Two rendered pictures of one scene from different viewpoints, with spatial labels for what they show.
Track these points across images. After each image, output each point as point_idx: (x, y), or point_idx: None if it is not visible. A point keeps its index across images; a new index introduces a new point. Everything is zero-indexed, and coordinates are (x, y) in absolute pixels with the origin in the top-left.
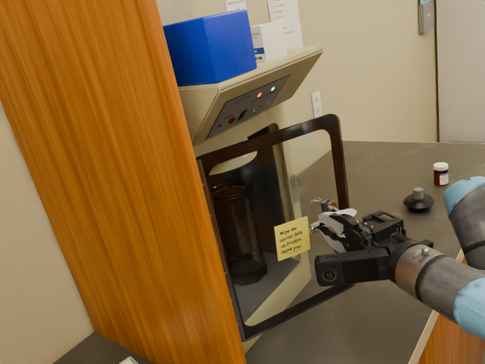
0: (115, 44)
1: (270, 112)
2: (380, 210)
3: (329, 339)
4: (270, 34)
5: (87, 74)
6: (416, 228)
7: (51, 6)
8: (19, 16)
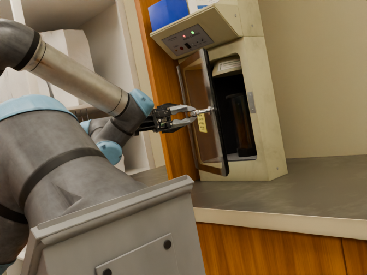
0: None
1: (231, 45)
2: (169, 106)
3: (201, 191)
4: (190, 3)
5: None
6: (340, 198)
7: None
8: None
